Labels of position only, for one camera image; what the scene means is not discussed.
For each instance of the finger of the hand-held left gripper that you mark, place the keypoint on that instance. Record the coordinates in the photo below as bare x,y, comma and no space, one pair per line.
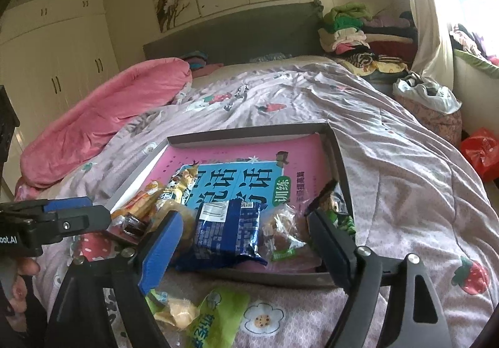
70,204
78,221

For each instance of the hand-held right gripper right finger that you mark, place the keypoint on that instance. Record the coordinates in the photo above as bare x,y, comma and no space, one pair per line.
331,250

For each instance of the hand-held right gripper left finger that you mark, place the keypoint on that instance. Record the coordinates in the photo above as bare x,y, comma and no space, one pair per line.
160,250

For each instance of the clear flaky pastry packet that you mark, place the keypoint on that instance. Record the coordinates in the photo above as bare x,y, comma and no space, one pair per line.
189,231

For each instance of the dark chocolate bar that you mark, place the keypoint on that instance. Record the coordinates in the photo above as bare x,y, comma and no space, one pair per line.
130,226

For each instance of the dark striped snack packet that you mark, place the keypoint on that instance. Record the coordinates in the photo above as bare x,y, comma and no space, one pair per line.
337,207

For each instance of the clear round pastry packet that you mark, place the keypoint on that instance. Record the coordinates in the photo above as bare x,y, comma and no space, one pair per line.
286,235

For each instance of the orange snack packet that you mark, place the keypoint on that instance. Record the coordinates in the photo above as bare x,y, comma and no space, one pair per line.
140,203

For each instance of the shallow cardboard box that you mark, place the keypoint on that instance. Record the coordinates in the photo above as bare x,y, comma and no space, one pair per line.
273,278

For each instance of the yellow snack bar packet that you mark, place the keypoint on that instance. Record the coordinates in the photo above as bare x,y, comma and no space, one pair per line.
177,184

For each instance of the blue snack packet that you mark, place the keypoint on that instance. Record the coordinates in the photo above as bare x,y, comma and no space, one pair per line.
228,235

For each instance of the green snack packet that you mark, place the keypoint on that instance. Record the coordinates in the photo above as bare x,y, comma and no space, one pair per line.
218,313

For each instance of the person's left hand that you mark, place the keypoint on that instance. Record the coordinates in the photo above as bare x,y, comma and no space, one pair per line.
27,267

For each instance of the pink blanket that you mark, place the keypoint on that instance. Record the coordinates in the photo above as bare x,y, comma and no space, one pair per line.
97,118

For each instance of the printed lilac quilt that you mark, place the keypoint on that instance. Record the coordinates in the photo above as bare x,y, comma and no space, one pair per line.
390,176

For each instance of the pink book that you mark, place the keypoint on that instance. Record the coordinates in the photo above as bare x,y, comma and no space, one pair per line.
234,153

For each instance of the cream wardrobe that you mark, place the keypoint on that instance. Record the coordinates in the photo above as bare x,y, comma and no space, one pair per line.
58,55

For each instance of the floral fabric bundle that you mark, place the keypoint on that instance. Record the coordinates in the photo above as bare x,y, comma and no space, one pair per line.
432,124

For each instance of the red plastic bag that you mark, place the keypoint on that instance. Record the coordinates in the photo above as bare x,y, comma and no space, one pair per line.
481,153

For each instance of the white plastic bag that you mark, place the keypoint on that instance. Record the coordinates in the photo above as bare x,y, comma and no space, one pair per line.
429,98

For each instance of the dark blue garment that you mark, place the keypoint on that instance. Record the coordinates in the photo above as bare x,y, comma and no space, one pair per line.
195,59

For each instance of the blue patterned garment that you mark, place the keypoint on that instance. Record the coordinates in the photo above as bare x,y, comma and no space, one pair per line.
269,56

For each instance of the grey headboard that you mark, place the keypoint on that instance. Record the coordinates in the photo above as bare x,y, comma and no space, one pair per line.
234,36

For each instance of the pile of clothes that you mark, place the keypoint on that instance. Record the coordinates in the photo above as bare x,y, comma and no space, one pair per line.
347,20

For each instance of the white curtain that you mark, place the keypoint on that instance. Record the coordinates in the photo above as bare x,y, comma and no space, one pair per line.
429,20

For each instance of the clothes on windowsill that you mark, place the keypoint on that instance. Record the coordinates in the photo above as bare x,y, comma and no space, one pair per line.
467,40

